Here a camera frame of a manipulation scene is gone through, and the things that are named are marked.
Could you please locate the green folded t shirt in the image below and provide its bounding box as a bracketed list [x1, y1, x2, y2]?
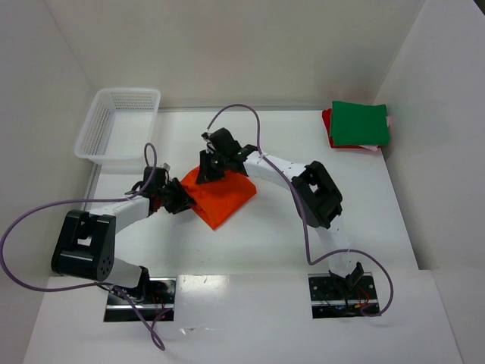
[330, 101, 390, 146]

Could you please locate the orange t shirt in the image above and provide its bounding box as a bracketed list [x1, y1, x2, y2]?
[181, 167, 257, 231]

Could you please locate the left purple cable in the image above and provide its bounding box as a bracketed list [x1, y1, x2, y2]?
[0, 143, 174, 352]

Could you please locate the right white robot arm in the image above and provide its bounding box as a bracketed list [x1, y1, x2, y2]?
[196, 128, 364, 293]

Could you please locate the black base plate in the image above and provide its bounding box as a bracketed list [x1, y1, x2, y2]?
[103, 277, 177, 322]
[308, 274, 380, 319]

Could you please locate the red folded t shirt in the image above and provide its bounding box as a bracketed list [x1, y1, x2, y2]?
[321, 108, 361, 149]

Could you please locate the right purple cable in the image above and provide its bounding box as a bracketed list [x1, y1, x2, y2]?
[206, 104, 395, 318]

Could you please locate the purple cable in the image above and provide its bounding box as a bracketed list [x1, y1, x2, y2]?
[206, 104, 395, 318]
[0, 143, 174, 352]

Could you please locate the white plastic basket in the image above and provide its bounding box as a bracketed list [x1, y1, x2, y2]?
[74, 87, 161, 165]

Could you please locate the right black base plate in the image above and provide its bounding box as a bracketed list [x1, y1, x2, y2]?
[308, 274, 380, 319]

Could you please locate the pink folded t shirt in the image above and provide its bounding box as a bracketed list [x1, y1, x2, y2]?
[359, 116, 393, 152]

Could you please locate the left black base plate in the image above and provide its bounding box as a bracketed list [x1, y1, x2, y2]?
[103, 277, 177, 322]

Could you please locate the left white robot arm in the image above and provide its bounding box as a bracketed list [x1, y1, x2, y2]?
[51, 165, 195, 302]

